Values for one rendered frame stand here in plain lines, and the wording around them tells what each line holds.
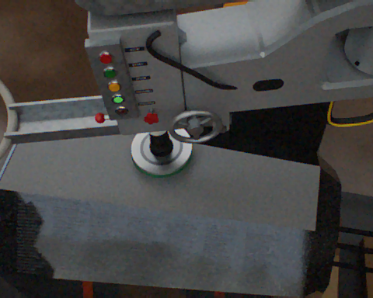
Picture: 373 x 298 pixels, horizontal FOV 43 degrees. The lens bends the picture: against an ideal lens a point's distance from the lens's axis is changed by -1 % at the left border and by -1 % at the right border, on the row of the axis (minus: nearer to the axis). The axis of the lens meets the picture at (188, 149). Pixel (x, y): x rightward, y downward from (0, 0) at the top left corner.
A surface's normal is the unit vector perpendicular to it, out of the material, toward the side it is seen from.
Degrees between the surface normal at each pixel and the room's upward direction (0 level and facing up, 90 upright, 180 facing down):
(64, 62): 0
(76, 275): 45
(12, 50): 0
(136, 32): 90
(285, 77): 90
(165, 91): 90
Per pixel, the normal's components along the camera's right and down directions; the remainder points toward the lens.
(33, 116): -0.04, -0.54
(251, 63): 0.09, 0.84
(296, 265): -0.16, 0.22
